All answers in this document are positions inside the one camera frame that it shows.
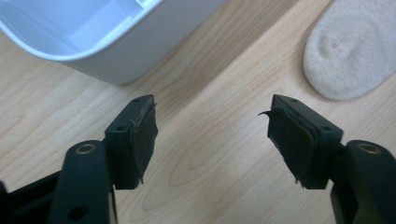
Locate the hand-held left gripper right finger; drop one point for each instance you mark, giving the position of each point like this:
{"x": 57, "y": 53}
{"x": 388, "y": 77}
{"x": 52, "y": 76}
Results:
{"x": 299, "y": 146}

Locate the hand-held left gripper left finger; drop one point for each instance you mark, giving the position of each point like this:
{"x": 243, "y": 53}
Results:
{"x": 130, "y": 146}

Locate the white divided storage box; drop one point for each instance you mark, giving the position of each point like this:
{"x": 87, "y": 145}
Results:
{"x": 102, "y": 37}

